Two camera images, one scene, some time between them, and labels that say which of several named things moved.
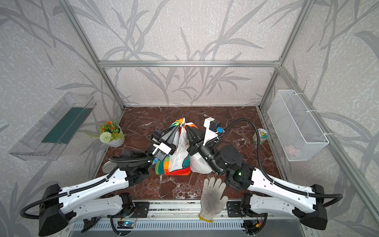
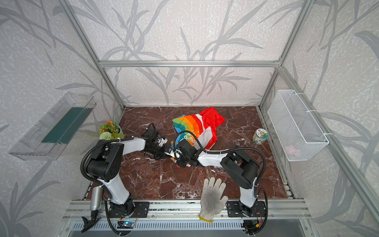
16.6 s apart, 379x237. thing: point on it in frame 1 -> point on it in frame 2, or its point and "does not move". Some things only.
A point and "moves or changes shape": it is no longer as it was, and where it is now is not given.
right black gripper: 195,145 -> 177,155
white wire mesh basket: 300,137 does not move
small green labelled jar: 263,136 does not move
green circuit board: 125,224 does not move
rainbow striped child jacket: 181,163 moves or changes shape
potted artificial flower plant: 111,133 does not move
